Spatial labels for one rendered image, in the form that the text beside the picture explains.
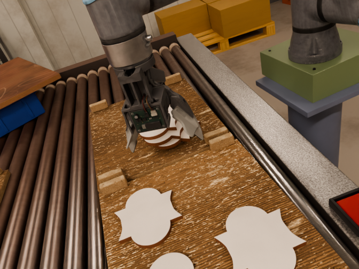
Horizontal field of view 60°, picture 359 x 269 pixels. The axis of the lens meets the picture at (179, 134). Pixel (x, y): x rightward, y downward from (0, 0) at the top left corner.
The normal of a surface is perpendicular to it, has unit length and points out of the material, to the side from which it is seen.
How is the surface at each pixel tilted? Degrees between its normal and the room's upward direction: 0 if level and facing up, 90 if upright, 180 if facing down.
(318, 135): 90
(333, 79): 90
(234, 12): 90
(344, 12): 111
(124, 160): 0
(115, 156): 0
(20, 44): 90
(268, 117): 0
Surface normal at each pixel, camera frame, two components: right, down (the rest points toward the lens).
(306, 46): -0.63, 0.33
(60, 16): 0.34, 0.47
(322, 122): -0.03, 0.59
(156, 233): -0.24, -0.79
